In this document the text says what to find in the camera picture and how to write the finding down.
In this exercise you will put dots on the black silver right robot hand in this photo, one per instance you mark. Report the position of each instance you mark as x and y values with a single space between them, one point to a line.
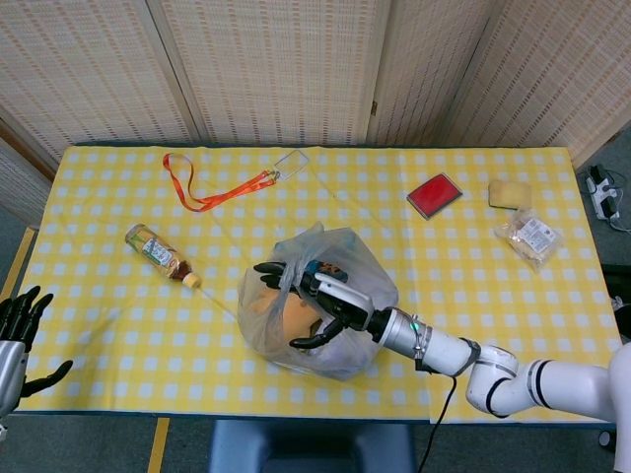
345 305

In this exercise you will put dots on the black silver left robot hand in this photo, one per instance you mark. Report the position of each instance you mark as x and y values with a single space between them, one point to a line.
12 359

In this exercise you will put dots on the translucent plastic shopping bag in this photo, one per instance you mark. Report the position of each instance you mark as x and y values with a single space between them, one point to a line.
365 276

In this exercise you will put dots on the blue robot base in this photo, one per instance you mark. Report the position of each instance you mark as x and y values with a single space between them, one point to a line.
310 448

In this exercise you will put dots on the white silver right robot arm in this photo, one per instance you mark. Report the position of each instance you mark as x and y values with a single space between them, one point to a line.
443 345

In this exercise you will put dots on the yellow white checkered tablecloth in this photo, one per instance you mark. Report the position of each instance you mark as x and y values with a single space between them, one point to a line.
98 320

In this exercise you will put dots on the blue snack packet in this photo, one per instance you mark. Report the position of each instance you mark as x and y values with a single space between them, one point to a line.
328 269

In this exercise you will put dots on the orange bread package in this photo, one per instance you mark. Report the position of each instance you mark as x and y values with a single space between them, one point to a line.
296 313

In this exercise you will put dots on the blue white carton box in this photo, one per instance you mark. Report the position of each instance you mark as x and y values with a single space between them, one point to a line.
340 357

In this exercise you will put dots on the red flat case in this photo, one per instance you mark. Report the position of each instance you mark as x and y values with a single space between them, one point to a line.
435 195

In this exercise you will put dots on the clear badge holder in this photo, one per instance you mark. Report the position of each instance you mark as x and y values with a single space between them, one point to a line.
292 165

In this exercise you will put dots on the tea bottle with yellow cap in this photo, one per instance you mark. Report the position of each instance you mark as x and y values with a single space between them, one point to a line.
158 251

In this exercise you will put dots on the clear wrapped snack package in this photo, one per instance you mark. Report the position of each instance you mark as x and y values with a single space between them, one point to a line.
530 236

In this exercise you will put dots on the yellow green sponge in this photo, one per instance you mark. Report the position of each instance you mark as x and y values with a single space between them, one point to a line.
510 193

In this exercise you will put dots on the beige woven folding screen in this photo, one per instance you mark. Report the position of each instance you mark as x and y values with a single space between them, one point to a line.
271 64

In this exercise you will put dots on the white power strip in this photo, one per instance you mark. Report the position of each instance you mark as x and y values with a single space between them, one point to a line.
602 194

